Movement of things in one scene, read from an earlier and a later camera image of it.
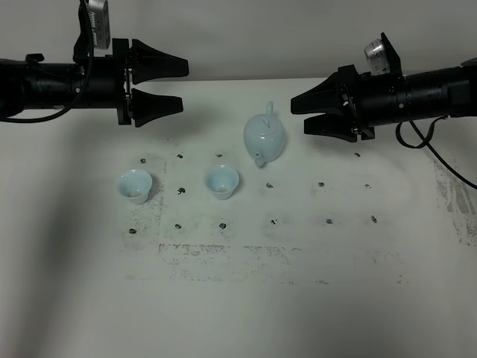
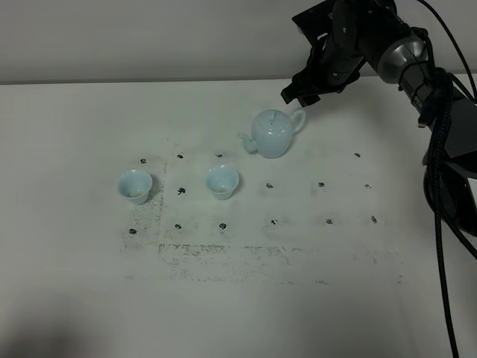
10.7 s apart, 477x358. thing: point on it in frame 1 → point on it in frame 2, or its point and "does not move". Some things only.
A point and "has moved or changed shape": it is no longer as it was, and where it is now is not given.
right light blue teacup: x=222 y=180 does not move
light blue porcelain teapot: x=264 y=136 has moved or changed shape
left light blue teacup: x=135 y=186 does not move
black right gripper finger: x=335 y=124 → x=297 y=89
